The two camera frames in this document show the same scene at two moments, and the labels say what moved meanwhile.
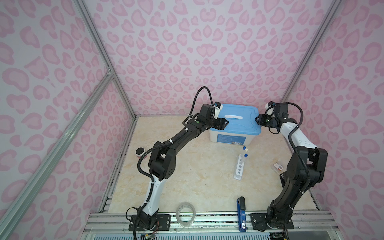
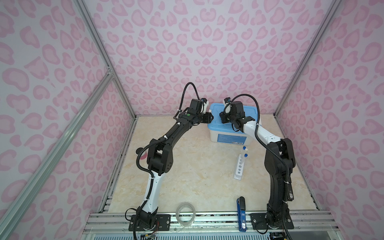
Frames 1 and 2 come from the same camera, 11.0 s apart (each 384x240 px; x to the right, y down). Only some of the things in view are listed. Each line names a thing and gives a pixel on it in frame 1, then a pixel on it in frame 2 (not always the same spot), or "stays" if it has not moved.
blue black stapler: [241, 211] stays
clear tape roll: [185, 224] stays
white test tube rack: [239, 168] stays
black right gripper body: [272, 121] to [229, 118]
